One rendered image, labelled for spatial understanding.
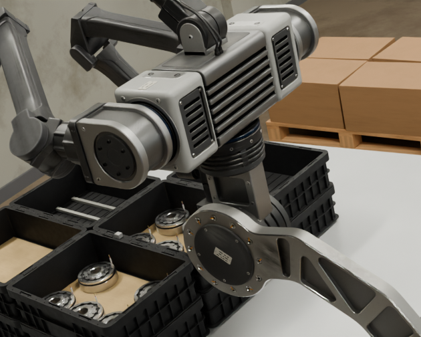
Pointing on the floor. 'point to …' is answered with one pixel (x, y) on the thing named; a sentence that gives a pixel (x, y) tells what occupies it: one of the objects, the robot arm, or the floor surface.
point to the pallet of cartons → (363, 95)
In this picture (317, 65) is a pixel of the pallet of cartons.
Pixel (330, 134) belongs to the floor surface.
